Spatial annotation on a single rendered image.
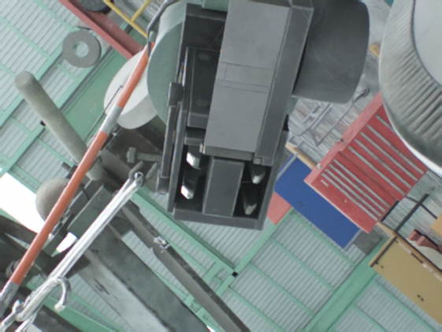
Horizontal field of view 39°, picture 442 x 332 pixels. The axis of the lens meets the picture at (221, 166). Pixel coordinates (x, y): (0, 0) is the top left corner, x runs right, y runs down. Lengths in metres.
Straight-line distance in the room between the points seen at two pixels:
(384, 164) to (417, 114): 4.97
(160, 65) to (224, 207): 0.16
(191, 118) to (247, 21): 0.09
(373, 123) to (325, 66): 4.98
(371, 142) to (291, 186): 4.16
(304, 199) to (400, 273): 1.99
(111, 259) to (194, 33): 0.74
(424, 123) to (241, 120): 0.12
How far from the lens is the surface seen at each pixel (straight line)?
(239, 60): 0.41
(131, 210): 1.20
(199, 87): 0.49
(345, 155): 5.46
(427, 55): 0.54
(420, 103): 0.47
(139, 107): 1.14
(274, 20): 0.40
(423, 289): 10.58
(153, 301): 1.22
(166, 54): 0.58
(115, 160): 1.27
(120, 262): 1.22
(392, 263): 10.24
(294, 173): 9.41
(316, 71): 0.43
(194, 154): 0.46
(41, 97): 1.06
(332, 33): 0.43
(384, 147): 5.44
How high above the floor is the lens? 1.43
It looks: 2 degrees up
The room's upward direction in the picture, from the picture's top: 140 degrees counter-clockwise
